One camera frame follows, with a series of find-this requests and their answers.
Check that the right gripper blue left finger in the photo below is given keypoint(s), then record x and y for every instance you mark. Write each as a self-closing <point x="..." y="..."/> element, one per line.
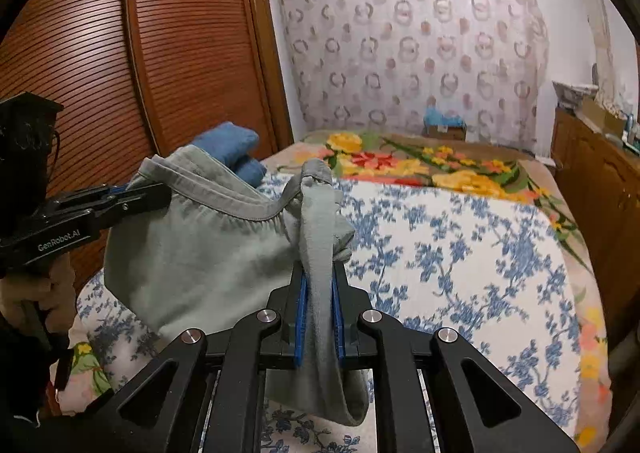
<point x="285" y="347"/>

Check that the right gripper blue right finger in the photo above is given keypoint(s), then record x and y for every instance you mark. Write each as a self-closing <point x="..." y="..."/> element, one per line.
<point x="348" y="303"/>

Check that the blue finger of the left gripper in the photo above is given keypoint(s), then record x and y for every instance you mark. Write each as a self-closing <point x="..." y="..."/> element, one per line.
<point x="135" y="203"/>
<point x="120" y="189"/>

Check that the grey-green pants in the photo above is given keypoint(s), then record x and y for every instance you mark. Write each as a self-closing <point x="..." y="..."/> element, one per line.
<point x="218" y="250"/>

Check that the left hand holding gripper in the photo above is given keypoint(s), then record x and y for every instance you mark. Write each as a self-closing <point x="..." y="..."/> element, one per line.
<point x="54" y="293"/>

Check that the folded blue denim garment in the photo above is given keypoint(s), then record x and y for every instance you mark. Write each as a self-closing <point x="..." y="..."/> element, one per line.
<point x="231" y="145"/>

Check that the blue floral white bedsheet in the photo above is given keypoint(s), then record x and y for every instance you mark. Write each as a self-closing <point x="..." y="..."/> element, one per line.
<point x="491" y="270"/>

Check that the brown louvered wardrobe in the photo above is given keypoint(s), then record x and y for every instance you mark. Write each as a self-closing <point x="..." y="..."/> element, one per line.
<point x="136" y="78"/>

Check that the blue cloth on box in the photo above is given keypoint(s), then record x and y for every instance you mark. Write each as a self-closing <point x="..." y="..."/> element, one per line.
<point x="441" y="126"/>

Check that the long wooden sideboard cabinet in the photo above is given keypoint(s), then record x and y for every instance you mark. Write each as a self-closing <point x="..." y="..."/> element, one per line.
<point x="600" y="184"/>

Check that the cardboard box on sideboard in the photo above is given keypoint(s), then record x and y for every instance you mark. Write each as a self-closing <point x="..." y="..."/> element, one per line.
<point x="602" y="118"/>

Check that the patterned pink wall curtain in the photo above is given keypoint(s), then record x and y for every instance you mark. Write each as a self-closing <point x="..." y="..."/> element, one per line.
<point x="379" y="64"/>

